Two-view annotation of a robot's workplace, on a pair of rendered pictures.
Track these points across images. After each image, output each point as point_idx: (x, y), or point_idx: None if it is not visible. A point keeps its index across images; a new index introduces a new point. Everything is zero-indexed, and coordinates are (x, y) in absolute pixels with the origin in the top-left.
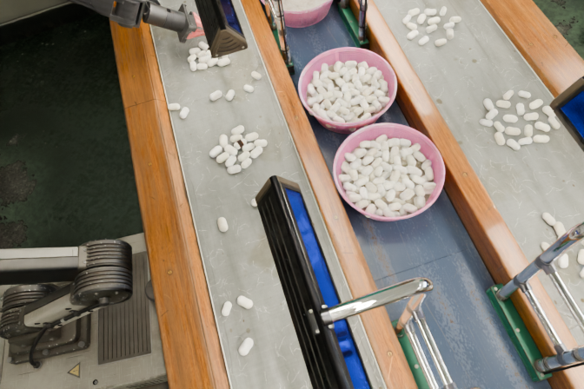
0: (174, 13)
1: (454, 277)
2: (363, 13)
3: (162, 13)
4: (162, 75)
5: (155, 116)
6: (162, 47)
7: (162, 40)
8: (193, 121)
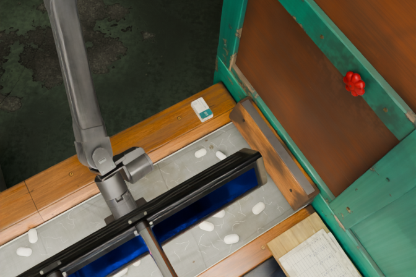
0: (119, 206)
1: None
2: None
3: (108, 195)
4: (83, 204)
5: (11, 221)
6: (128, 187)
7: (139, 183)
8: (14, 266)
